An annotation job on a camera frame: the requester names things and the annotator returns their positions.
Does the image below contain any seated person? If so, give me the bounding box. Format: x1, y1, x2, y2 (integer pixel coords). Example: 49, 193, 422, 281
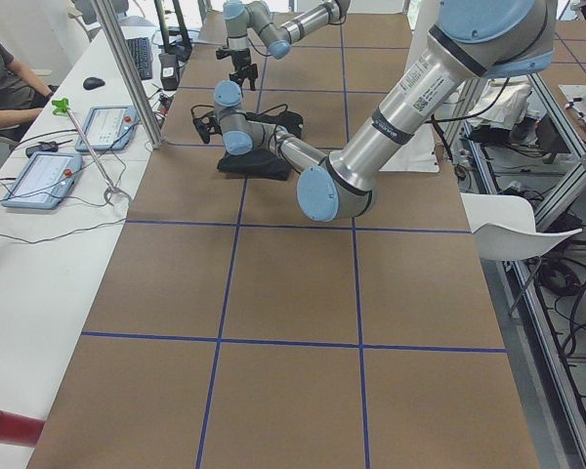
0, 43, 58, 142

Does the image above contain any white plastic chair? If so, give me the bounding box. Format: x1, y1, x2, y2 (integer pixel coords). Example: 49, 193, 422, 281
461, 193, 582, 261

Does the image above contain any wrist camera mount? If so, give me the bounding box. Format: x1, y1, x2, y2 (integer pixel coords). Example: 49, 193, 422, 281
216, 47, 231, 60
190, 105, 218, 145

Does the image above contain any black keyboard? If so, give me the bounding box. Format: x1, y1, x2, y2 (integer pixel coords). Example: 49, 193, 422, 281
126, 37, 152, 80

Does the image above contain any red cylinder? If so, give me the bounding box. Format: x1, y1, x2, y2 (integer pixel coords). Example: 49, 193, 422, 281
0, 409, 45, 448

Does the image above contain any blue teach pendant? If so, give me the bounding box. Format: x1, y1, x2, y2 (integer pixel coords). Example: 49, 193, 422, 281
1, 151, 83, 210
83, 106, 139, 150

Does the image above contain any aluminium frame post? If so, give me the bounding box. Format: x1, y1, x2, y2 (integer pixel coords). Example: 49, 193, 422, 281
92, 0, 163, 149

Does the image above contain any near blue teach pendant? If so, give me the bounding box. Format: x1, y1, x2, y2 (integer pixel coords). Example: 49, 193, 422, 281
1, 151, 83, 210

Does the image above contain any black computer mouse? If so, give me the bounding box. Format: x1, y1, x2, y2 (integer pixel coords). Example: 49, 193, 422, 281
82, 76, 105, 91

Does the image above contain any far blue teach pendant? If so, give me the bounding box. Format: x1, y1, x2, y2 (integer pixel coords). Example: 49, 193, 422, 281
83, 106, 139, 150

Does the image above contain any metal rod green tip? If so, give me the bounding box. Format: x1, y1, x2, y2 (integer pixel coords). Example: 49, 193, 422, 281
51, 98, 133, 209

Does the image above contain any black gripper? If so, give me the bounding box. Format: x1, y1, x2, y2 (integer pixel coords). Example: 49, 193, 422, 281
229, 49, 258, 91

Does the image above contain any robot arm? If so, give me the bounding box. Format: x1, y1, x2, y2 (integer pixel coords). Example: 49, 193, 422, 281
214, 1, 557, 222
216, 0, 351, 91

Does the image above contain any black printed t-shirt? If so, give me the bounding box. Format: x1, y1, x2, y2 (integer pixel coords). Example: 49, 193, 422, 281
217, 109, 305, 181

